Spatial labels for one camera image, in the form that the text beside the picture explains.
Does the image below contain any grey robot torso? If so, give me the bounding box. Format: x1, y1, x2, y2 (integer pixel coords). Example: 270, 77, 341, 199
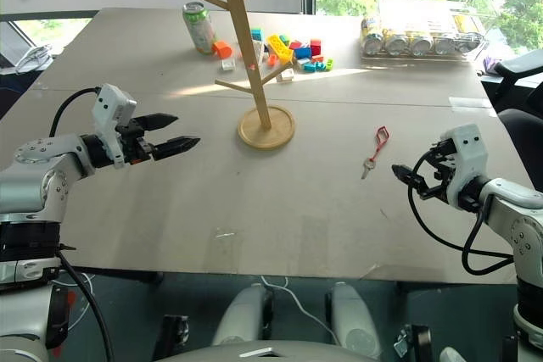
155, 338, 383, 362

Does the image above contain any yellow toy brick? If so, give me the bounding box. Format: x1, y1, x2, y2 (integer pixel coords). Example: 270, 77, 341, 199
266, 33, 295, 64

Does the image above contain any yellow drink can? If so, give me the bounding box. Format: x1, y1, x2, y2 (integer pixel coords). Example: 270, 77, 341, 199
408, 30, 434, 57
383, 28, 410, 56
361, 15, 385, 55
459, 32, 485, 56
434, 32, 460, 57

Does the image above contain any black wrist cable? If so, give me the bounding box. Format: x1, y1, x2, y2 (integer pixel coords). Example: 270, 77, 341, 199
407, 150, 515, 276
48, 86, 102, 138

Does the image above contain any white floor cable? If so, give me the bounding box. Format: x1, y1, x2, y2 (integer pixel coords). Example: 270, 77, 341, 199
260, 275, 341, 347

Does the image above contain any clear acrylic can dispenser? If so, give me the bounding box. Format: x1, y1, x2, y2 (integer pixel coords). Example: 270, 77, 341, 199
360, 0, 490, 63

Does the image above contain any green drink can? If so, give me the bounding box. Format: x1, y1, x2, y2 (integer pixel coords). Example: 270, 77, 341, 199
182, 1, 219, 56

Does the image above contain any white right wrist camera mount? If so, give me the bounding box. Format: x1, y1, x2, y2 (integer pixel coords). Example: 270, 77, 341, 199
439, 123, 489, 211

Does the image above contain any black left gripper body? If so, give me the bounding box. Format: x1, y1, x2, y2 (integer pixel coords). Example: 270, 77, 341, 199
116, 118, 156, 166

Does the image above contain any black office chair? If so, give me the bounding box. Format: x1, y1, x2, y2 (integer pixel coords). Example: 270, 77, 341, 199
493, 48, 543, 193

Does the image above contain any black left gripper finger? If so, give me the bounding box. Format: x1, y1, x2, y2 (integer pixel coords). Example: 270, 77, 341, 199
134, 113, 179, 132
150, 135, 201, 163

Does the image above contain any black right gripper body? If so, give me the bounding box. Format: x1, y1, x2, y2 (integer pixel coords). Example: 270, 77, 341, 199
417, 139, 458, 203

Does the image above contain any white robot leg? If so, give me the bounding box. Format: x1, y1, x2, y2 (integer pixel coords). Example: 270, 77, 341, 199
210, 282, 273, 347
325, 281, 382, 359

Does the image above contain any orange toy block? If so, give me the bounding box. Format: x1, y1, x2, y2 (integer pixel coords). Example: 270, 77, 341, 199
211, 40, 235, 59

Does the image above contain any black left shoulder cable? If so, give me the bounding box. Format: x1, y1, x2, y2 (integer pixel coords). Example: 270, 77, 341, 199
57, 247, 116, 362

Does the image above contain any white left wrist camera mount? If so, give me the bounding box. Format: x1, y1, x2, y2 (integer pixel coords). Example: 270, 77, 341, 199
91, 83, 138, 168

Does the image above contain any silver key with red keychain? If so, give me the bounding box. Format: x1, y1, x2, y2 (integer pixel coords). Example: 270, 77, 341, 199
361, 125, 392, 181

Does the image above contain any wooden tree-shaped rack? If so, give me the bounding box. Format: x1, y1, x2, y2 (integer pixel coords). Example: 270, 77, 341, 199
171, 0, 296, 152

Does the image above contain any white crumpled cloth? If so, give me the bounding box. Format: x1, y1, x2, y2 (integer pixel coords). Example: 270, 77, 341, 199
14, 43, 54, 75

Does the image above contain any white left robot leg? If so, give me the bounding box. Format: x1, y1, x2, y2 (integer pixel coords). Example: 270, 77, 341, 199
210, 282, 273, 347

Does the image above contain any white right robot leg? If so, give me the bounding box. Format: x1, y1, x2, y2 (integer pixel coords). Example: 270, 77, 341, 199
325, 281, 382, 359

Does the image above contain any teal toy bricks cluster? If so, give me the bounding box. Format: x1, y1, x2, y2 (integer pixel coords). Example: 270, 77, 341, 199
301, 57, 335, 74

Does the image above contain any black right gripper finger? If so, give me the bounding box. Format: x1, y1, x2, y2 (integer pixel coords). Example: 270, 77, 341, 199
391, 164, 430, 191
427, 139, 452, 160

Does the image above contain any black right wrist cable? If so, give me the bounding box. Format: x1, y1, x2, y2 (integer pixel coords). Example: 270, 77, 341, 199
407, 150, 515, 276

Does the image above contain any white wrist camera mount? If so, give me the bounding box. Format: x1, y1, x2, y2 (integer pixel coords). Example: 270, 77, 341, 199
439, 123, 489, 211
91, 83, 138, 168

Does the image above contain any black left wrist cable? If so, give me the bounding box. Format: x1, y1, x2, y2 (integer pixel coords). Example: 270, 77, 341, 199
48, 86, 102, 138

